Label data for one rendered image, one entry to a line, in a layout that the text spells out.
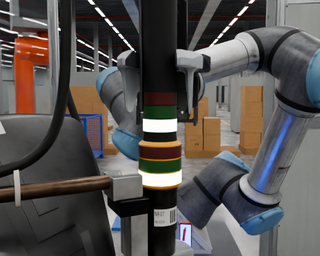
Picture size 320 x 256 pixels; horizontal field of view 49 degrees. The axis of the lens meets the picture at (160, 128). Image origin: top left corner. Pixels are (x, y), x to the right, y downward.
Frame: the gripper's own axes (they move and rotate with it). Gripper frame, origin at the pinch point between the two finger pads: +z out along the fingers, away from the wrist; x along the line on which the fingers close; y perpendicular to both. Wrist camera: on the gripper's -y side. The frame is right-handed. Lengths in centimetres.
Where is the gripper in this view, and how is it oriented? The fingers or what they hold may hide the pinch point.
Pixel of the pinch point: (153, 54)
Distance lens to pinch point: 32.2
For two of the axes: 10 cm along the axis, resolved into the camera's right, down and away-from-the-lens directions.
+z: -1.5, 0.9, -9.8
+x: -9.9, -0.2, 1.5
